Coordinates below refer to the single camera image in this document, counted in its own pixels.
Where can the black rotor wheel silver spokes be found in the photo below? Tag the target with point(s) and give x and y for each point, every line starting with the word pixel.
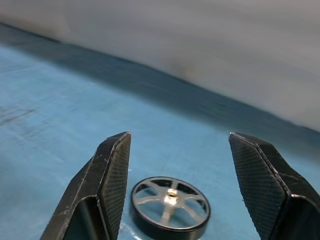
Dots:
pixel 172 202

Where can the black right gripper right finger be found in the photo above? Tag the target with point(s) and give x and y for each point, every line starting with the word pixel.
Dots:
pixel 270 190

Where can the white foam backdrop sheet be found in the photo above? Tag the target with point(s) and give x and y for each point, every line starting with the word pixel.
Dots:
pixel 175 30

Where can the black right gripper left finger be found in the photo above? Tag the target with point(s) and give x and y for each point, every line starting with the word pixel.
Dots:
pixel 85 190

